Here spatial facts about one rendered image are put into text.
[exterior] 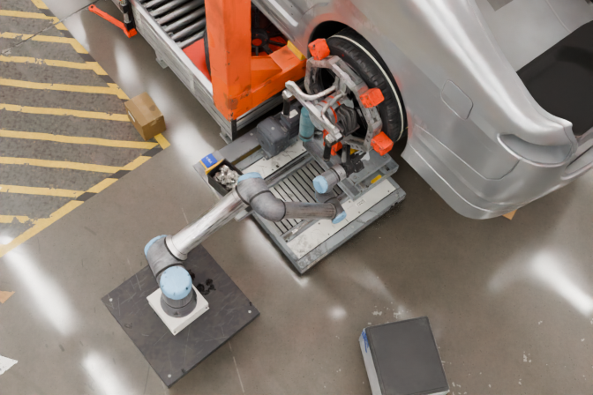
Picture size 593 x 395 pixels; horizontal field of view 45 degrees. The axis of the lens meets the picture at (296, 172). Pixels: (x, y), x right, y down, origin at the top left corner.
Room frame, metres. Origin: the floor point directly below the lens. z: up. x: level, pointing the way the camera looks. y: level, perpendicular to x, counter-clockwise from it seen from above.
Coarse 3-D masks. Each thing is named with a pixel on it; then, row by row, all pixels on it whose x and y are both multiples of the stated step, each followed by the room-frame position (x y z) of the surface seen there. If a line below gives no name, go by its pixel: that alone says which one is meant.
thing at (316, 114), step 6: (288, 84) 2.19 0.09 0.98; (294, 90) 2.16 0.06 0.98; (300, 96) 2.12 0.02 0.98; (300, 102) 2.11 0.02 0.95; (306, 102) 2.09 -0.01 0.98; (306, 108) 2.07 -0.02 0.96; (312, 108) 2.06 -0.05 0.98; (312, 114) 2.03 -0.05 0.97; (318, 114) 2.03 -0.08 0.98; (318, 120) 2.00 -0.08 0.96; (324, 126) 1.97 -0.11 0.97; (330, 132) 1.93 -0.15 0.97; (336, 138) 1.90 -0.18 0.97
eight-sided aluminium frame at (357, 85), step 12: (312, 60) 2.34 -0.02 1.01; (324, 60) 2.29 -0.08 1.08; (336, 60) 2.27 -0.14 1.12; (312, 72) 2.35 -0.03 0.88; (336, 72) 2.21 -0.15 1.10; (348, 72) 2.21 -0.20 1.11; (312, 84) 2.36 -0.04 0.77; (348, 84) 2.14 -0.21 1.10; (360, 84) 2.14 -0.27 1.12; (372, 108) 2.06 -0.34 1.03; (372, 120) 2.02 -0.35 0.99; (372, 132) 1.98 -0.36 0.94; (348, 144) 2.08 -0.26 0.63; (360, 144) 2.03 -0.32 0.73
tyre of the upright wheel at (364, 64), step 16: (352, 32) 2.46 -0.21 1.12; (336, 48) 2.34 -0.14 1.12; (352, 48) 2.31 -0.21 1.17; (368, 48) 2.32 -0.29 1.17; (352, 64) 2.25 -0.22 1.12; (368, 64) 2.22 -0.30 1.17; (384, 64) 2.24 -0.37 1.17; (368, 80) 2.16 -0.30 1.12; (384, 80) 2.16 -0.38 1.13; (384, 96) 2.09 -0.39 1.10; (400, 96) 2.13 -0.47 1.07; (384, 112) 2.06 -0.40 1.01; (400, 112) 2.07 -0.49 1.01; (384, 128) 2.04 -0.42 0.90; (400, 128) 2.04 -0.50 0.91
